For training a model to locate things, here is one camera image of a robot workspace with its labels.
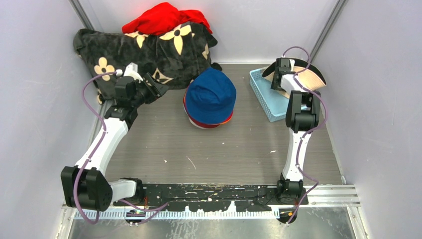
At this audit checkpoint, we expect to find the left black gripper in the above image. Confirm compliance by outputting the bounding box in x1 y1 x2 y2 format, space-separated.
131 73 168 108

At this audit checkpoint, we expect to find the bright red bucket hat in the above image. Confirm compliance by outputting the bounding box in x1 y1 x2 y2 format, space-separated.
183 95 234 124

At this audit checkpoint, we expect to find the dark red bucket hat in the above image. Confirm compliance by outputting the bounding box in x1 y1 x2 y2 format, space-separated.
183 100 220 129

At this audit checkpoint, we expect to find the blue bucket hat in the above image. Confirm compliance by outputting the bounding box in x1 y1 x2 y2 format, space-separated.
185 67 237 110

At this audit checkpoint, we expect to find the orange bucket hat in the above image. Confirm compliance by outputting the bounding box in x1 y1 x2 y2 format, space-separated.
218 112 233 125

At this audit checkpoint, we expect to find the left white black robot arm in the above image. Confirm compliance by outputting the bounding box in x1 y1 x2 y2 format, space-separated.
60 73 169 212

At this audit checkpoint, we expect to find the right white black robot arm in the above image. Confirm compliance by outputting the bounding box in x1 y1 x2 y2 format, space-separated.
271 57 319 205

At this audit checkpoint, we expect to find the black floral plush blanket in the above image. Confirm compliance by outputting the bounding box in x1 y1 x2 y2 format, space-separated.
73 21 222 105

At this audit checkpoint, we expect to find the red cloth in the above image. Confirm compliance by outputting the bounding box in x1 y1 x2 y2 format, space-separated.
121 2 212 35

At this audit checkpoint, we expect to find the light blue plastic basket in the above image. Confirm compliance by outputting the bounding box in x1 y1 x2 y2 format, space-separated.
249 69 289 122

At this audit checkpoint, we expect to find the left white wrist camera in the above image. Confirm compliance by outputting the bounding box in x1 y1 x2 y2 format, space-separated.
116 63 144 82

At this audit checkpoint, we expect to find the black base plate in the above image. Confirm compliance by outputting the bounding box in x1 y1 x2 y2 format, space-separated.
127 184 308 212

